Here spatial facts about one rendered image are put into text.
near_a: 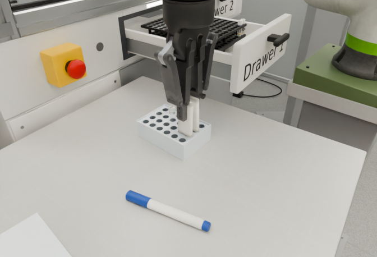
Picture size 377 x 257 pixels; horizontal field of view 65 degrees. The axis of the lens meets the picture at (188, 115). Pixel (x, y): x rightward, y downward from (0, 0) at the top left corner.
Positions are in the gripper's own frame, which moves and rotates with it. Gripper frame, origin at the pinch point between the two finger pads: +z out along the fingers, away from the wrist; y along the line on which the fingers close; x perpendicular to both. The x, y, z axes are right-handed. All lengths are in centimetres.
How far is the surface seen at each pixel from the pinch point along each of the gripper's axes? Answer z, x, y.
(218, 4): -4, 34, 59
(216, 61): -3.5, 5.5, 16.3
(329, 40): 21, 9, 126
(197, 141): 5.6, -1.5, 0.7
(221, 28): -6.1, 13.2, 29.6
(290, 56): 61, 49, 191
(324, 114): 16.0, -13.7, 43.5
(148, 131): 4.9, 7.2, -3.2
